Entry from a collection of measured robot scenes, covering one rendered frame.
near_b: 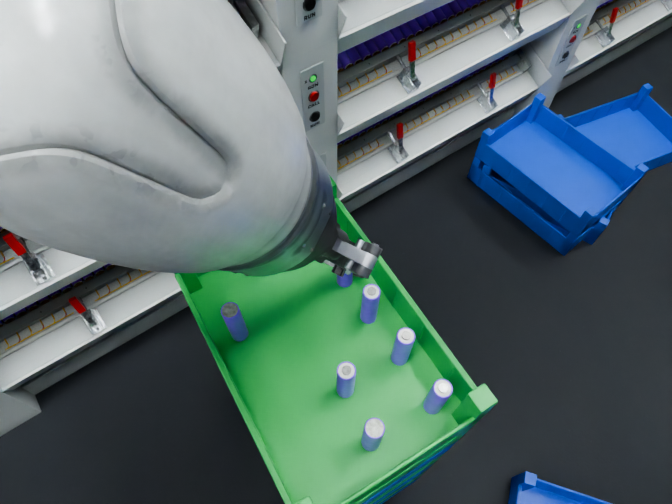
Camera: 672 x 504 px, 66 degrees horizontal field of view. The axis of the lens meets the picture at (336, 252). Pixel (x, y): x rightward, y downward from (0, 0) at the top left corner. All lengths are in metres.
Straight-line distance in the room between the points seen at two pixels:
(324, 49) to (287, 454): 0.55
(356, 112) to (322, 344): 0.51
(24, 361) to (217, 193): 0.91
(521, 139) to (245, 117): 1.21
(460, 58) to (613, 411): 0.75
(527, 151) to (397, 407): 0.90
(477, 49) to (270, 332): 0.75
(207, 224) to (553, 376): 1.02
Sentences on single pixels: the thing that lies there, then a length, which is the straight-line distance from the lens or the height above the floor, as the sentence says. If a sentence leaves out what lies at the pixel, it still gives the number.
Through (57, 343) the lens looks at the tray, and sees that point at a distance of 1.05.
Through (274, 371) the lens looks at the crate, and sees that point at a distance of 0.56.
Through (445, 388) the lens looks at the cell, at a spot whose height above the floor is 0.55.
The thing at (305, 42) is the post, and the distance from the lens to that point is 0.77.
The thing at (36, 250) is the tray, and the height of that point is 0.36.
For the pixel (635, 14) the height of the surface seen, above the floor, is 0.16.
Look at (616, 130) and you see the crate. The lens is 1.59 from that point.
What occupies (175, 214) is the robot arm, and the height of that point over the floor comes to 0.89.
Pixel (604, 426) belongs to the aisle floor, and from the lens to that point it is 1.16.
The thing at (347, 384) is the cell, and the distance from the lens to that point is 0.50.
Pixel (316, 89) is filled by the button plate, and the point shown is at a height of 0.46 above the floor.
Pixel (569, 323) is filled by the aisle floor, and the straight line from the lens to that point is 1.21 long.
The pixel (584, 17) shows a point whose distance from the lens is 1.36.
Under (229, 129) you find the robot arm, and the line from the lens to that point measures 0.16.
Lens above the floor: 1.01
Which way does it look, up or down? 59 degrees down
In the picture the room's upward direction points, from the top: straight up
